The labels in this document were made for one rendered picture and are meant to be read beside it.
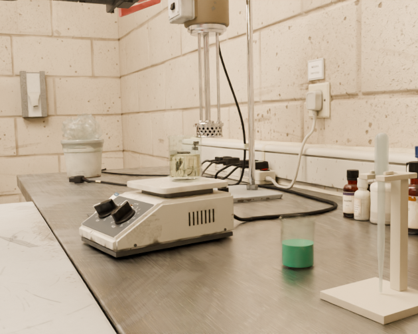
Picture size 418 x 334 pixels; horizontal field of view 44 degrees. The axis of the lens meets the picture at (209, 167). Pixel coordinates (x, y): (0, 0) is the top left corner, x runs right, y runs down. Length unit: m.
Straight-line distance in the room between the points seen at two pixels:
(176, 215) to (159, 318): 0.26
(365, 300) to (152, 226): 0.32
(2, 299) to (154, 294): 0.16
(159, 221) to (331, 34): 0.75
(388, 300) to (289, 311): 0.09
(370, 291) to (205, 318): 0.17
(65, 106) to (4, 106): 0.33
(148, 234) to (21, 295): 0.20
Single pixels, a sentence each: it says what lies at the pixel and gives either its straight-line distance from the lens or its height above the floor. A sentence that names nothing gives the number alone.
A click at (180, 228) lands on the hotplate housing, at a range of 0.73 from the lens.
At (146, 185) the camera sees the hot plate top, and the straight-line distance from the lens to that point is 0.76.
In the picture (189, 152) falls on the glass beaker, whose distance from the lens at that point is 0.77.
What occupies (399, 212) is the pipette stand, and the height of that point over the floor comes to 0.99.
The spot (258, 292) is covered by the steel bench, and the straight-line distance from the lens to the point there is 0.55.
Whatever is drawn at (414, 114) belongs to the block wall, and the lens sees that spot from 1.09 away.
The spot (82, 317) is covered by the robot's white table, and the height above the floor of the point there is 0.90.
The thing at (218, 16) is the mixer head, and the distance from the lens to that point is 1.17.
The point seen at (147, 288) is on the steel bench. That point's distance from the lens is 0.58.
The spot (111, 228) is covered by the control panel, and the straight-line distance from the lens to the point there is 0.72.
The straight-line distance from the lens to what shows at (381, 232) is 0.52.
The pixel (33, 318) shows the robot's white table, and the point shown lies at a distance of 0.53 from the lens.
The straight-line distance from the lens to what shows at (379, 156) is 0.51.
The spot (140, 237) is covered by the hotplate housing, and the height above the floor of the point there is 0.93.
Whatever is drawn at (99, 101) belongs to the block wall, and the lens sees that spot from 3.18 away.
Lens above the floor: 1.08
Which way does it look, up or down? 5 degrees down
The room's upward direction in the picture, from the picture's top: 1 degrees counter-clockwise
